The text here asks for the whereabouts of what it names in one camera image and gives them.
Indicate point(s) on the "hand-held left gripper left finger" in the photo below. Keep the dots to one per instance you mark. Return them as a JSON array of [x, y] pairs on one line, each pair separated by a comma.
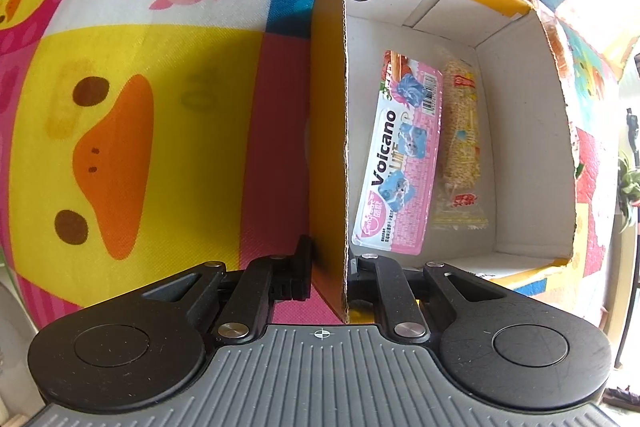
[[302, 268]]

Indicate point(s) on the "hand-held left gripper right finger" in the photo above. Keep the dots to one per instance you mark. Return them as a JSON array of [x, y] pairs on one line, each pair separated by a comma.
[[386, 289]]

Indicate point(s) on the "yellow cardboard box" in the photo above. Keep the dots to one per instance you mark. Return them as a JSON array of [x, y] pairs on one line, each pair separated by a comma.
[[327, 107]]

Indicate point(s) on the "pink snack packet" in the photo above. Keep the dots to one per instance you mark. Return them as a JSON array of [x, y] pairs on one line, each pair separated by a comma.
[[395, 157]]

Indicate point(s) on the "yellow rice cracker packet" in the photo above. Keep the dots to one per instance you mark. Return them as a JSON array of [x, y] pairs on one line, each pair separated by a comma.
[[460, 132]]

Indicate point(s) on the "printed cartoon blanket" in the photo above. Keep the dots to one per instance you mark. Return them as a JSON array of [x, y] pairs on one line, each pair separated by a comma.
[[150, 107]]

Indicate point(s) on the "green potted plant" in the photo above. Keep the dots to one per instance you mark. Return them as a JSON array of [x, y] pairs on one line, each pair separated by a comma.
[[629, 184]]

